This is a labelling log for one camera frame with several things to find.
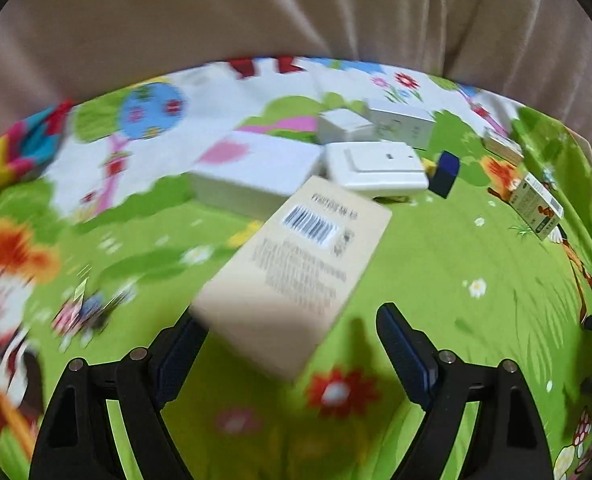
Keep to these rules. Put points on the beige curtain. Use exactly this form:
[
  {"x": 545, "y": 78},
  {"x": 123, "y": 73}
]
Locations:
[{"x": 276, "y": 5}]

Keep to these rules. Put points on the cartoon printed green blanket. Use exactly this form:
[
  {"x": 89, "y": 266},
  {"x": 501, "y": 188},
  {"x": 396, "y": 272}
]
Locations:
[{"x": 451, "y": 270}]

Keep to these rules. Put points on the white box with pink print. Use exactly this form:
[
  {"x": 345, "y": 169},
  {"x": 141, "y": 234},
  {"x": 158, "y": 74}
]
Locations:
[{"x": 256, "y": 180}]

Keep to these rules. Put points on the small white box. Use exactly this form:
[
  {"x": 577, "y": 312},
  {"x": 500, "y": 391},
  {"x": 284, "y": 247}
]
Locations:
[{"x": 341, "y": 125}]

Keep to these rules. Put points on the dark blue small box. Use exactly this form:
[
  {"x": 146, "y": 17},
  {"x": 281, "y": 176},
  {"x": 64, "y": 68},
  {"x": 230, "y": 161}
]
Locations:
[{"x": 445, "y": 175}]

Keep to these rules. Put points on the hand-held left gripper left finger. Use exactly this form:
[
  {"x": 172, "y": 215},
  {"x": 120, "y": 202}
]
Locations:
[{"x": 176, "y": 365}]

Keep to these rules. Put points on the white box with green print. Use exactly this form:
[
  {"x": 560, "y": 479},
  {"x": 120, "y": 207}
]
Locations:
[{"x": 401, "y": 122}]

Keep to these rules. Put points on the patterned binder clip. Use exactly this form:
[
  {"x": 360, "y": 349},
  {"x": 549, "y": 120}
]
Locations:
[{"x": 88, "y": 307}]

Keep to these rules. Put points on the flat white box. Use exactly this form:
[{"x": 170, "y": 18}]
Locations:
[{"x": 376, "y": 167}]

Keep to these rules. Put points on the white green box orange print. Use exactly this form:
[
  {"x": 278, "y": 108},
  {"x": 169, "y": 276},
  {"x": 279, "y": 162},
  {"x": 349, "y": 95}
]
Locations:
[{"x": 536, "y": 205}]

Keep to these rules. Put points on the beige box with barcode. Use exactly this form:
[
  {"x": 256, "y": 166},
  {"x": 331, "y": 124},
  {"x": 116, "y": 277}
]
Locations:
[{"x": 286, "y": 285}]

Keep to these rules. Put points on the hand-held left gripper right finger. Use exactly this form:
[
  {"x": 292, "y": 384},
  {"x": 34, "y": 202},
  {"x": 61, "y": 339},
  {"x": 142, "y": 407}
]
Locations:
[{"x": 406, "y": 355}]

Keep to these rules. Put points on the yellow and white box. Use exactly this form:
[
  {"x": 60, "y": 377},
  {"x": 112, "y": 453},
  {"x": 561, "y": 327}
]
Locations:
[{"x": 503, "y": 146}]

